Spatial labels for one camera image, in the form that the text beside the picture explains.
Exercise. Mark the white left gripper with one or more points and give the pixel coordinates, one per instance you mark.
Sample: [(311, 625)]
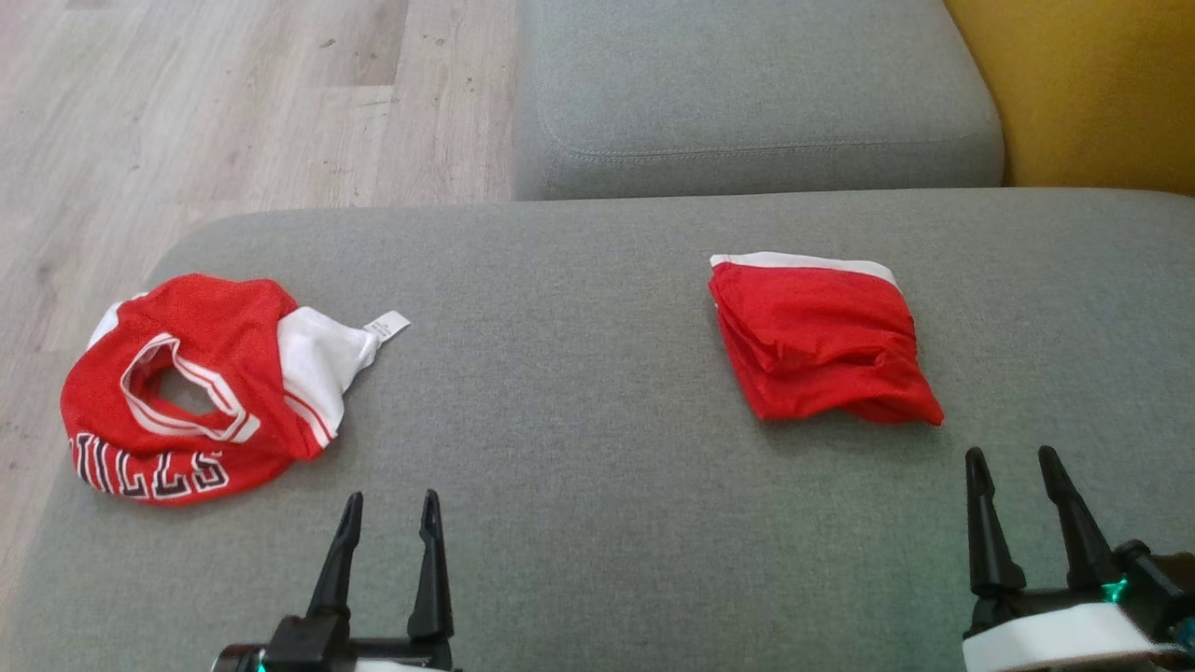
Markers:
[(327, 653)]

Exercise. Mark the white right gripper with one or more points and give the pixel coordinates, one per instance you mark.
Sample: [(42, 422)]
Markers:
[(1055, 639)]

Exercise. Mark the red white basketball jersey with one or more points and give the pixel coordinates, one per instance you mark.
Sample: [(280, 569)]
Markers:
[(224, 317)]

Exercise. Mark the folded red garment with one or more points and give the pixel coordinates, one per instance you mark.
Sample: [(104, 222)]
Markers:
[(812, 336)]

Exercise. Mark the grey fabric sofa seat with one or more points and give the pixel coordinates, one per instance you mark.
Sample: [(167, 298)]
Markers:
[(579, 373)]

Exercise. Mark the yellow cushion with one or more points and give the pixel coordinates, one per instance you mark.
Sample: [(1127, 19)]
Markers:
[(1092, 93)]

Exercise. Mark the grey fabric sofa cushion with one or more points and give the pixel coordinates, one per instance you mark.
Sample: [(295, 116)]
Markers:
[(747, 84)]

